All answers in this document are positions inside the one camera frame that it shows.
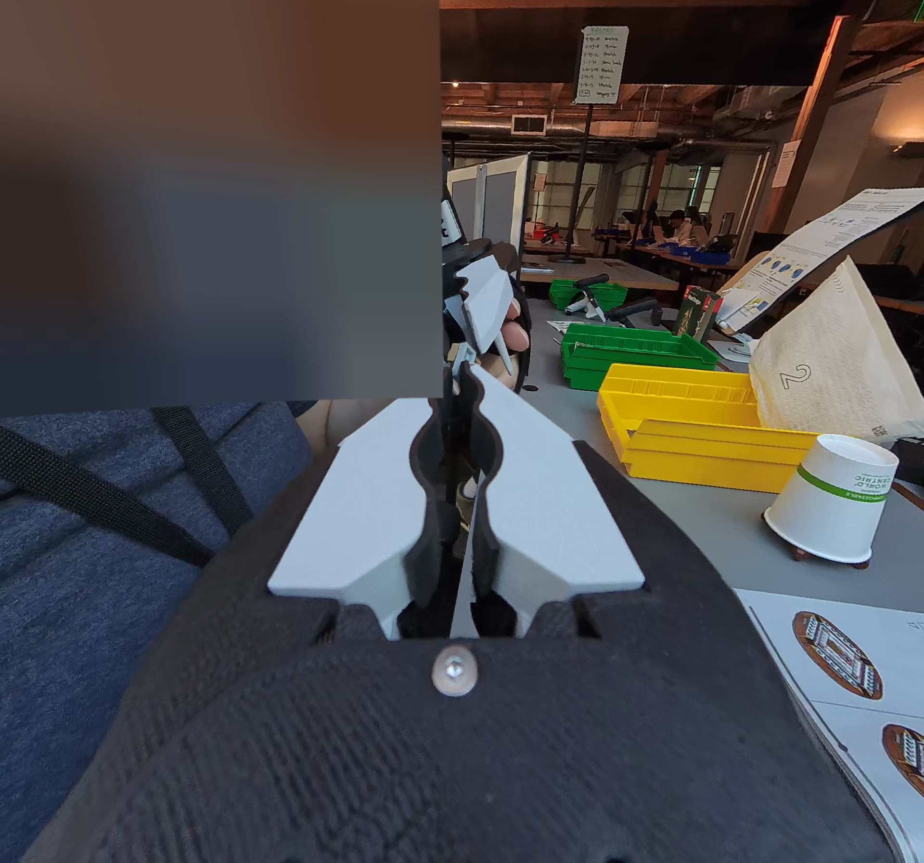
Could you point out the whiteboard sign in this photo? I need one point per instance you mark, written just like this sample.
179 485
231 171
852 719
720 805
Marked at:
601 65

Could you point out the ceiling air vent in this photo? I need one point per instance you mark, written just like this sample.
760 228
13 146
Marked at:
528 124

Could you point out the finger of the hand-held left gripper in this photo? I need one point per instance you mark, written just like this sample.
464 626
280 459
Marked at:
489 296
456 320

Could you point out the numbered paper bag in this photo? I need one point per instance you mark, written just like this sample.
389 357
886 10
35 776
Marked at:
837 365

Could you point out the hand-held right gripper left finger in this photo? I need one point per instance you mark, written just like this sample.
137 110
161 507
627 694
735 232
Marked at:
354 516

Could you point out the row of blue bins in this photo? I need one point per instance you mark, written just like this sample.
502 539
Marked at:
693 253

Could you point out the green plastic bin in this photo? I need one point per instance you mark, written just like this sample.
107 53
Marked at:
588 292
628 354

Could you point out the white paper cup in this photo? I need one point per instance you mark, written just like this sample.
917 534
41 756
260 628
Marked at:
830 502

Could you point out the printed instruction sheet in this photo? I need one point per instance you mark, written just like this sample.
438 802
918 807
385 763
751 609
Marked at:
816 242

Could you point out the wall lamp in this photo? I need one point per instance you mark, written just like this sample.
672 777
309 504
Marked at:
909 148

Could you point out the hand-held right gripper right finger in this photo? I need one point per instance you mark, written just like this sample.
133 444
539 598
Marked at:
556 516

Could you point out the brown lego base piece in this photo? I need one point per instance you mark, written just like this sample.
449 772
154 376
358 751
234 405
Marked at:
801 554

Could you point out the white paper notice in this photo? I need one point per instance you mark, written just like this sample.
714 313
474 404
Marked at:
787 164

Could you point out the spare hand-held gripper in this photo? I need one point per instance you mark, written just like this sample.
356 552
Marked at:
599 303

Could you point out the grey partition panel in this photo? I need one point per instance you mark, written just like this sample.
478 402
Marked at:
491 199

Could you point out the small tan lego piece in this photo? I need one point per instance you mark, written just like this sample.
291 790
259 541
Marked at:
464 357

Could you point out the yellow plastic bin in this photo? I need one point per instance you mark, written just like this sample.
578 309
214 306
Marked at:
693 430

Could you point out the person's left hand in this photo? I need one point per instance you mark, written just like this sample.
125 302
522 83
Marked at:
515 336

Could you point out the wooden support post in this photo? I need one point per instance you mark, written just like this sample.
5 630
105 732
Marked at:
812 119

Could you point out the person's blue shirt torso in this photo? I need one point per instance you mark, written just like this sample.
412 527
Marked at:
94 625

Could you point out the black lego set box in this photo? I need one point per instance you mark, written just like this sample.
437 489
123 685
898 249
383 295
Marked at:
696 313

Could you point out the person's left forearm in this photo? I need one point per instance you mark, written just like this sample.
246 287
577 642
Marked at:
339 422

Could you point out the black sign pole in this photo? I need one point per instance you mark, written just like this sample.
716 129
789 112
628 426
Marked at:
581 177

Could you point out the lego instruction booklet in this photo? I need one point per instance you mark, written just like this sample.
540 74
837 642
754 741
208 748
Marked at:
830 675

